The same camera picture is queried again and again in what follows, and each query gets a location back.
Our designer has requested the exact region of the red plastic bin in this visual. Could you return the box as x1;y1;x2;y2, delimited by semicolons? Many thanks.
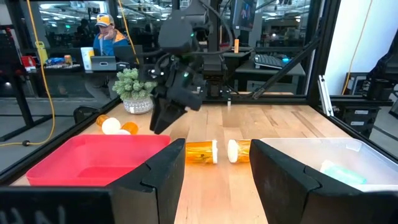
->
25;134;172;187

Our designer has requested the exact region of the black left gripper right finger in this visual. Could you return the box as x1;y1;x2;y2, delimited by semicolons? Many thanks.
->
249;139;398;224

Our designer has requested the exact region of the orange pill bottle white cap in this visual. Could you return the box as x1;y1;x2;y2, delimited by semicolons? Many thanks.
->
95;114;121;135
226;138;252;164
185;139;218;165
116;121;139;136

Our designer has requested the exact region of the grey laptop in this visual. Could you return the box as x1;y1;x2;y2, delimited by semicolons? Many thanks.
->
90;55;118;72

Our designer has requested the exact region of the teal small vial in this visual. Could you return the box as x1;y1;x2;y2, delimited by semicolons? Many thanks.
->
320;160;368;186

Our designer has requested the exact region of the black keyboard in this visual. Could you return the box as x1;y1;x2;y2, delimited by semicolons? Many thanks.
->
253;53;285;70

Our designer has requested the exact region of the green potted succulent plant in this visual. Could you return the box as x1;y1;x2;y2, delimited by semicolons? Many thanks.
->
111;67;159;115

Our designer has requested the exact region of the red box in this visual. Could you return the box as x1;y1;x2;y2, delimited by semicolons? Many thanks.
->
21;55;37;72

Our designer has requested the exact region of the yellow extension cable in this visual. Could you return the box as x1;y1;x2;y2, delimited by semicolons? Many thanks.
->
341;0;374;96
117;0;140;65
0;0;56;147

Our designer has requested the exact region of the clear plastic bin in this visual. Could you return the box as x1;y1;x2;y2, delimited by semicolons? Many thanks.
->
259;137;398;193

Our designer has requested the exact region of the yellow bottle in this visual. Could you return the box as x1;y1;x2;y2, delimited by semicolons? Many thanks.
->
34;40;49;65

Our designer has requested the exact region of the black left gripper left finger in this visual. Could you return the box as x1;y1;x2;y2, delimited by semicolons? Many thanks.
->
106;138;187;224

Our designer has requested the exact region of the silver aluminium bar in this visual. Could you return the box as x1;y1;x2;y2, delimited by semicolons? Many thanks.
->
317;74;335;118

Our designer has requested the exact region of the black aluminium table frame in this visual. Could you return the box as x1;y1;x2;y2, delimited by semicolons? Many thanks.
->
0;0;398;187

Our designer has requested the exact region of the person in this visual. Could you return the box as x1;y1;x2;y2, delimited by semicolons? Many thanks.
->
92;12;130;57

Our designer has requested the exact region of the black monitor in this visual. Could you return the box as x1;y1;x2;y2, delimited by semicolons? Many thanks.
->
231;0;259;32

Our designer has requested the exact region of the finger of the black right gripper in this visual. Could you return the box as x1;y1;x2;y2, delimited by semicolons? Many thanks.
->
149;97;163;132
154;100;188;136

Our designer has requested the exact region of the black desk frame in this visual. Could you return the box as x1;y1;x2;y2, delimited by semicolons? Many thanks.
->
0;24;147;142

